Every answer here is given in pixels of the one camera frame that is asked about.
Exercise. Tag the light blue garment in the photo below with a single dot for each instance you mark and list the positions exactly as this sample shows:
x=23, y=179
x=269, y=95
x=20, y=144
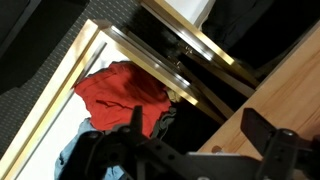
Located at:
x=68, y=150

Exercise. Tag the red garment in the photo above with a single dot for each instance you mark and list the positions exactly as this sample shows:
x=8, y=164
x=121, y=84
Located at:
x=123, y=90

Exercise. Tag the wood drawer holding colourful clothes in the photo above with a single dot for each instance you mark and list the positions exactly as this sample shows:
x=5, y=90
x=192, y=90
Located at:
x=53, y=96

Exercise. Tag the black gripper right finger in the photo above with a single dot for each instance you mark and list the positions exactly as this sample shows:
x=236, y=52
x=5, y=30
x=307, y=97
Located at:
x=260, y=128

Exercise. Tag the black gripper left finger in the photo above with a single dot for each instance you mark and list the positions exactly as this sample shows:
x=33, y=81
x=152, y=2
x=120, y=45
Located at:
x=136, y=116

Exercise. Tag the dark green garment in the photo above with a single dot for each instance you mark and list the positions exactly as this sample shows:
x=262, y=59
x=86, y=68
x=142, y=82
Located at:
x=165, y=120

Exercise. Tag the wood drawer holding black garment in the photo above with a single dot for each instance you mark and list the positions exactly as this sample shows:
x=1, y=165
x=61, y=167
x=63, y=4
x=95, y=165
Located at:
x=186, y=8

